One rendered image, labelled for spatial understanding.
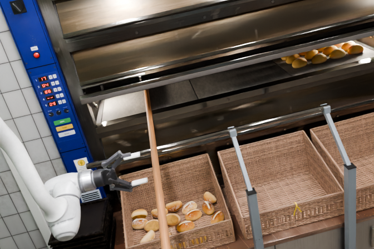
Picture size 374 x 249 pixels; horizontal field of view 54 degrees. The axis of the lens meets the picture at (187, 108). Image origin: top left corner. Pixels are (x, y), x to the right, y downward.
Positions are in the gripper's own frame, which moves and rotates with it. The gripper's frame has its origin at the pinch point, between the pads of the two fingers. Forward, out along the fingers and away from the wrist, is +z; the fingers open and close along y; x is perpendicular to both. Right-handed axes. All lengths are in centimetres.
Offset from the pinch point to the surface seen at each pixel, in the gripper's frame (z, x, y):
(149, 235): -8, -19, 55
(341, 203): 95, -8, 56
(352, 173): 93, 5, 27
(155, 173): 5.9, 7.8, -0.8
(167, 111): 17, -55, 3
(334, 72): 117, -55, 3
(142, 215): -12, -39, 56
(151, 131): 6.3, -29.2, -1.0
